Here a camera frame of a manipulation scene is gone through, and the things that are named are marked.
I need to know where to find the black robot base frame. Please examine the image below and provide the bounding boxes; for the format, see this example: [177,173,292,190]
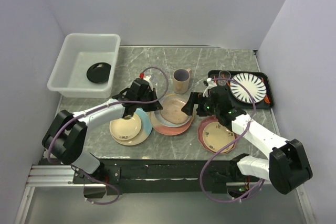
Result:
[72,156,266,199]

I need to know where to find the translucent white plastic bin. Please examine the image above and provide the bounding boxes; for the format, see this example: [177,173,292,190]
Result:
[47,33,121,98]

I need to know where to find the white blue striped plate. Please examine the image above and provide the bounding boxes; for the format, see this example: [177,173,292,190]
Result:
[230,73,267,104]

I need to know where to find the black glossy plate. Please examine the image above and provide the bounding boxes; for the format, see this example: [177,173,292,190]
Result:
[86,62,111,84]

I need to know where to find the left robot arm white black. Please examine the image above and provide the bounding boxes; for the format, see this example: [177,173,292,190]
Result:
[42,78,162,183]

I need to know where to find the beige pink branch plate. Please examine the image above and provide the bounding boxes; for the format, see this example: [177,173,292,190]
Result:
[148,112,194,136]

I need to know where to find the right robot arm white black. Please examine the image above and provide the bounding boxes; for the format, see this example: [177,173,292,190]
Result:
[181,87,313,195]

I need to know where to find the small clear glass cup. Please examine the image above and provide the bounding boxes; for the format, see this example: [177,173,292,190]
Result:
[217,70,231,87]

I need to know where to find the orange utensil on tray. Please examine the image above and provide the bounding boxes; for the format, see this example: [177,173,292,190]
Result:
[264,95,270,104]

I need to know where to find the pink scalloped plate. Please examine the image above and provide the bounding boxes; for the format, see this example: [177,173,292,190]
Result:
[197,116,236,153]

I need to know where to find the small beige black-stroke plate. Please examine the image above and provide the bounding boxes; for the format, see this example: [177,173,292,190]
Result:
[109,114,142,141]

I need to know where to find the wooden bamboo tray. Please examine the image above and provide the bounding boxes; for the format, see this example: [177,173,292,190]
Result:
[147,93,196,126]

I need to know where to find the beige flower plate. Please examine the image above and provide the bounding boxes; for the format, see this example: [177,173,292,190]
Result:
[202,122,235,153]

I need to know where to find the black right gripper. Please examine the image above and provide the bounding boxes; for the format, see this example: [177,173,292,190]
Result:
[181,92,220,117]

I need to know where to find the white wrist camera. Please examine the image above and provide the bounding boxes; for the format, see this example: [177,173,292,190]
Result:
[203,78,217,97]
[139,72,155,83]

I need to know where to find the white grey rimmed plate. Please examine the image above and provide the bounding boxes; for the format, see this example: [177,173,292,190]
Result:
[154,111,191,127]

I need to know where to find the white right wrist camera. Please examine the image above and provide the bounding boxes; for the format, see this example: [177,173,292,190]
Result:
[203,78,217,97]

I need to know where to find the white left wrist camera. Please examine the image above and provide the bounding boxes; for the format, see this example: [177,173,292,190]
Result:
[139,72,155,83]

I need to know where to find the beige blue large plate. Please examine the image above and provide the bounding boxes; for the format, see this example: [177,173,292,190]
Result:
[113,109,152,146]

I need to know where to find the black serving tray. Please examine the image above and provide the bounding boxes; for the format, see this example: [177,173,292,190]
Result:
[215,70,274,110]

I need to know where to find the pink beige mug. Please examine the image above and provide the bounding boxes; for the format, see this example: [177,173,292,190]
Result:
[173,69,192,94]

